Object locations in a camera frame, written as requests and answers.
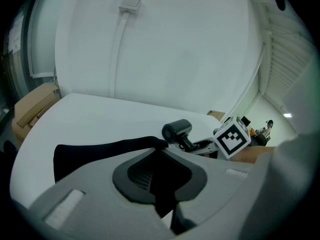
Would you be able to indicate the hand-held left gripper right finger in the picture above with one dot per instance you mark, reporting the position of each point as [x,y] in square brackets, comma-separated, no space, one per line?
[220,184]

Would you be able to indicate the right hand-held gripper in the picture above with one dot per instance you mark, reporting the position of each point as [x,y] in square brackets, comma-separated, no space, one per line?
[232,139]

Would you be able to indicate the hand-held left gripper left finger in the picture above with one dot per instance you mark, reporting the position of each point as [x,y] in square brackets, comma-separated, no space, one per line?
[95,204]

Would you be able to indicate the black hair dryer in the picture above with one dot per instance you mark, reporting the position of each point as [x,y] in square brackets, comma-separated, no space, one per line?
[178,130]

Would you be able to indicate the black cloth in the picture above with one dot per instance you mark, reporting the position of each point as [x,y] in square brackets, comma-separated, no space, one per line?
[82,156]

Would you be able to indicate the flat brown cardboard box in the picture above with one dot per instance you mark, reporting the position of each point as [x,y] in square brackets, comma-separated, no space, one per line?
[216,114]

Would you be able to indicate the slanted white conduit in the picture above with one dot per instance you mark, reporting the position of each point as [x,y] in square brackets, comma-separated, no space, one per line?
[252,79]

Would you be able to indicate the white window blinds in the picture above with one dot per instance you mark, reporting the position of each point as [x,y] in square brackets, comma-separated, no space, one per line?
[282,54]

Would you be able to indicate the frosted glass door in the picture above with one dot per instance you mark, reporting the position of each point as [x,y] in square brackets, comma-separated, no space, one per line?
[41,34]

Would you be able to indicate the white wall switch box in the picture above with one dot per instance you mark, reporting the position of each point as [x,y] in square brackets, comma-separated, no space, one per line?
[130,3]

